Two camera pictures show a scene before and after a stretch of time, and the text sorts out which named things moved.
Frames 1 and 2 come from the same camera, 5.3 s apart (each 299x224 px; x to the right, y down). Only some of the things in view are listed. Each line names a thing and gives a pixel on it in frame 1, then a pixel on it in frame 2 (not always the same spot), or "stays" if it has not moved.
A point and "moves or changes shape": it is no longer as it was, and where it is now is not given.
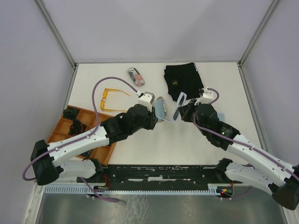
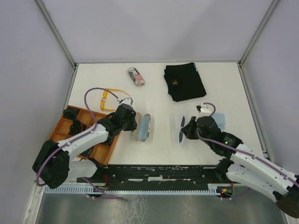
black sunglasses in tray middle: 77,127 stays
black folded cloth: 183,77 stays
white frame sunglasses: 181,101 -> 181,133
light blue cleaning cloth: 160,111 -> 143,128
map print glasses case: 160,108 moves or changes shape
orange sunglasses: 102,104 stays
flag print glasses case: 136,77 stays
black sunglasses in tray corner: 70,113 stays
